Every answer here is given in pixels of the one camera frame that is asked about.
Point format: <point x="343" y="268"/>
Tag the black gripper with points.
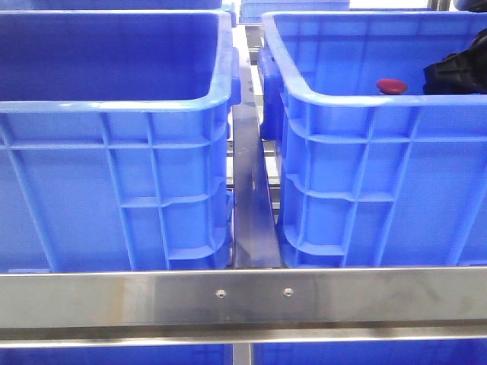
<point x="459" y="73"/>

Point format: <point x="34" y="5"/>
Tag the red mushroom push button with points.
<point x="391" y="86"/>

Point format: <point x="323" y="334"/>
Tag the right blue plastic crate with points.
<point x="367" y="179"/>

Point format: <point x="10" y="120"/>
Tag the blue plastic crate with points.
<point x="367" y="179"/>
<point x="114" y="128"/>

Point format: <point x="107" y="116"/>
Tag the blue crate behind right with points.
<point x="252" y="10"/>

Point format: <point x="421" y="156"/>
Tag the steel centre divider bar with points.
<point x="255" y="240"/>

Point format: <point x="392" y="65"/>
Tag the lower right blue crate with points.
<point x="469" y="351"/>

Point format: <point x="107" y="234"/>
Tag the left blue plastic crate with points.
<point x="114" y="128"/>

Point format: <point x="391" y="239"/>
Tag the lower left blue crate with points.
<point x="177" y="354"/>

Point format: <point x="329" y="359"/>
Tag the blue crate behind left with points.
<point x="44" y="5"/>

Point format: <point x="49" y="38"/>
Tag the right rail screw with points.
<point x="288" y="292"/>

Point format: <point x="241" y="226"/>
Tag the rail screw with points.
<point x="220" y="293"/>
<point x="288" y="292"/>

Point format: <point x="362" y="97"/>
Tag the left rail screw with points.
<point x="220" y="293"/>

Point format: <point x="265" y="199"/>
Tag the stainless steel front rail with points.
<point x="180" y="307"/>

